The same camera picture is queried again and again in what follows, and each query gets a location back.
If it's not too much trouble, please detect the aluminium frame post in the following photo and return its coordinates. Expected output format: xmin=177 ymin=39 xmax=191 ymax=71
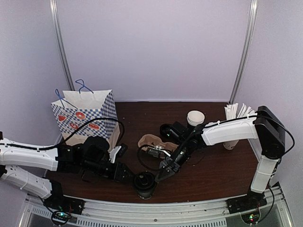
xmin=49 ymin=0 xmax=75 ymax=90
xmin=229 ymin=0 xmax=258 ymax=104

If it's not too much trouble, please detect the aluminium front rail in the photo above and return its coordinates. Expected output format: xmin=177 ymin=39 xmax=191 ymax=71
xmin=18 ymin=186 xmax=294 ymax=227

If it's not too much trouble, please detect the white cup holding straws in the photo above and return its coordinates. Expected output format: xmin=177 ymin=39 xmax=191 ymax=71
xmin=223 ymin=140 xmax=239 ymax=150

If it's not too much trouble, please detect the blue checkered paper bag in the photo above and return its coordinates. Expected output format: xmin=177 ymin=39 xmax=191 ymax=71
xmin=51 ymin=79 xmax=120 ymax=148

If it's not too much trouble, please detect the stack of paper coffee cups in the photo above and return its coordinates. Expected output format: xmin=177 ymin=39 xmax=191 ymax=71
xmin=187 ymin=110 xmax=205 ymax=128

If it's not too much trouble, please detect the black plastic cup lid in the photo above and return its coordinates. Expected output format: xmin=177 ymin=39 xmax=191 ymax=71
xmin=133 ymin=172 xmax=156 ymax=191

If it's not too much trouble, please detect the stack of black lids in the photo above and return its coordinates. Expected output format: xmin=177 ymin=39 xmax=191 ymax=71
xmin=160 ymin=123 xmax=176 ymax=138

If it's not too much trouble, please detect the right aluminium frame post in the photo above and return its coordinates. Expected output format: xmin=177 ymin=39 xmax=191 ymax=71
xmin=229 ymin=0 xmax=258 ymax=104

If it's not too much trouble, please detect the single black paper coffee cup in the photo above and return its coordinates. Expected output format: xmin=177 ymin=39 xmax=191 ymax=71
xmin=136 ymin=185 xmax=156 ymax=200

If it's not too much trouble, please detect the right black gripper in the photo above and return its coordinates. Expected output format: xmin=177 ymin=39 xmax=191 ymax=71
xmin=155 ymin=140 xmax=193 ymax=183

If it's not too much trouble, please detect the brown cardboard cup carrier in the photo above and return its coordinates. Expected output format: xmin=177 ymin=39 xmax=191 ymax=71
xmin=137 ymin=134 xmax=178 ymax=154

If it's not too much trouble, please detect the bundle of wrapped white straws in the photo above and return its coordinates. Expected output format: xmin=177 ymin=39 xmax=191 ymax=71
xmin=224 ymin=103 xmax=256 ymax=120

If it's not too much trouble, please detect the left aluminium frame post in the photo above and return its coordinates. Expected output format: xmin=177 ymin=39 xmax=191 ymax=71
xmin=49 ymin=0 xmax=75 ymax=90

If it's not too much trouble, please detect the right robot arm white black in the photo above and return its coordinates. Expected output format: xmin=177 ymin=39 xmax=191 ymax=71
xmin=155 ymin=106 xmax=286 ymax=209

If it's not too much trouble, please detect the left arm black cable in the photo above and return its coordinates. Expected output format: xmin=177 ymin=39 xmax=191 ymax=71
xmin=0 ymin=117 xmax=125 ymax=152

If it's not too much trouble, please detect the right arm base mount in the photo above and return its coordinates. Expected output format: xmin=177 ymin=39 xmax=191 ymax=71
xmin=226 ymin=195 xmax=267 ymax=214

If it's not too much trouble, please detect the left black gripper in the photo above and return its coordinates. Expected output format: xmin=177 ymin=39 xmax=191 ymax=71
xmin=82 ymin=158 xmax=136 ymax=183

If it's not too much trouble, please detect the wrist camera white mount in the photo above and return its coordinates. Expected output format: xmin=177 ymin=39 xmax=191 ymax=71
xmin=146 ymin=146 xmax=171 ymax=158
xmin=109 ymin=143 xmax=128 ymax=164

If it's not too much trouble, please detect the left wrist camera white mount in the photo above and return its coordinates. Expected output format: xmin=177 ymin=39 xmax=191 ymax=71
xmin=109 ymin=143 xmax=128 ymax=164

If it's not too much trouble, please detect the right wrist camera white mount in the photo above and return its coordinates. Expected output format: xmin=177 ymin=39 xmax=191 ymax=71
xmin=146 ymin=146 xmax=171 ymax=158

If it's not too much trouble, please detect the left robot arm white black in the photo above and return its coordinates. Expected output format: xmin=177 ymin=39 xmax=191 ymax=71
xmin=0 ymin=136 xmax=134 ymax=210

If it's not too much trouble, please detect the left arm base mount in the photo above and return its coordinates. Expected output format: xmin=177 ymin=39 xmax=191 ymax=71
xmin=44 ymin=195 xmax=85 ymax=215

